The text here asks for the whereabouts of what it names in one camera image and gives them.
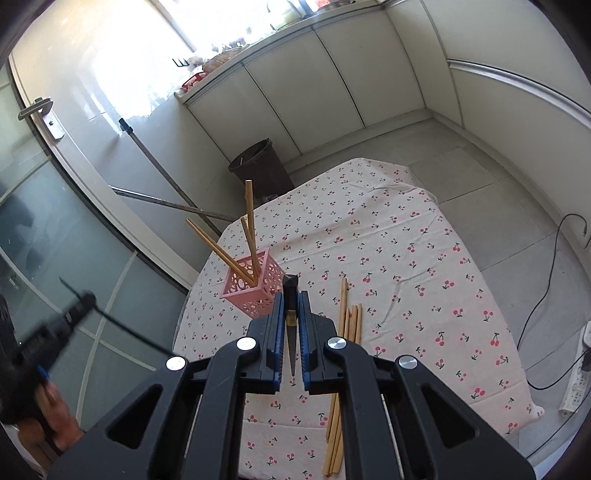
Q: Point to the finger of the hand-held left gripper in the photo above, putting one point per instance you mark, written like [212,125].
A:
[81,305]

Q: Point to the tray of bread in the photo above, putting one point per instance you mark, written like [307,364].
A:
[224,57]

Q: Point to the bare metal pole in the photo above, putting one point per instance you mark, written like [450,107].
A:
[157,199]

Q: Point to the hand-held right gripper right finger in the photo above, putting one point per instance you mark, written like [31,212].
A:
[308,350]

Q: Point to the person's left hand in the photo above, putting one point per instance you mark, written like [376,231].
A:
[57,415]

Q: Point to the grey pole with black clip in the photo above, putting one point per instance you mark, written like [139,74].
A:
[161,166]

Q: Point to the red plastic basket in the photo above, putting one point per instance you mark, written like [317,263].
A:
[191,83]

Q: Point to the frosted glass sliding door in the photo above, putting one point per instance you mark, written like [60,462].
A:
[55,230]

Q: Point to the white power strip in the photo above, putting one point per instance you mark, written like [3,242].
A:
[577,383]

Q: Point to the white cabinet with doors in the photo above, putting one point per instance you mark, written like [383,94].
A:
[323,83]

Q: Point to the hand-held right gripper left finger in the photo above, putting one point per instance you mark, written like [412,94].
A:
[272,350]

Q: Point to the black chopstick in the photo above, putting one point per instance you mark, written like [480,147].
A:
[131,329]
[291,290]

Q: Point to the brown wastebasket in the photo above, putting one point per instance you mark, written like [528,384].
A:
[263,170]

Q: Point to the pink perforated basket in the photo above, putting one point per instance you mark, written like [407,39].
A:
[268,290]

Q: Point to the light wooden chopstick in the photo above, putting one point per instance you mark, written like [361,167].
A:
[218,244]
[246,233]
[250,221]
[207,242]

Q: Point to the black wall hook rack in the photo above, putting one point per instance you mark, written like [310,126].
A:
[179,62]

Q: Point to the bunch of wooden chopsticks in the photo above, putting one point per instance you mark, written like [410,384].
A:
[343,300]

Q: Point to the cherry-print tablecloth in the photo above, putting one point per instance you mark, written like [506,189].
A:
[392,277]

